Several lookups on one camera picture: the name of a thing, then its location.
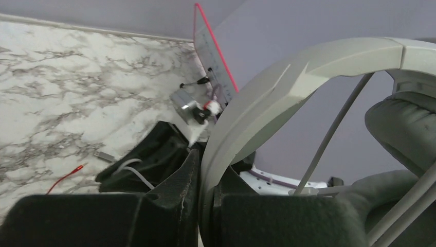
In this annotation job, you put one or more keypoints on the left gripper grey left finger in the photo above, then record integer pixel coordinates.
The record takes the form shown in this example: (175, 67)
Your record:
(165, 216)

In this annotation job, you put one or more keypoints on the pink-framed whiteboard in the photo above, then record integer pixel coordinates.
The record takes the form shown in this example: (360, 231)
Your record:
(212, 58)

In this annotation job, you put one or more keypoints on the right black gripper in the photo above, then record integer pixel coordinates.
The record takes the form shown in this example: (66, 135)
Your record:
(156, 157)

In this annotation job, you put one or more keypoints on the black whiteboard stand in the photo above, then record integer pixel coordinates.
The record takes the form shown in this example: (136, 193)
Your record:
(200, 81)

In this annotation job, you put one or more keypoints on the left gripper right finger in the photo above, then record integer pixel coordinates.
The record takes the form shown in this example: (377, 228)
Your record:
(241, 217)

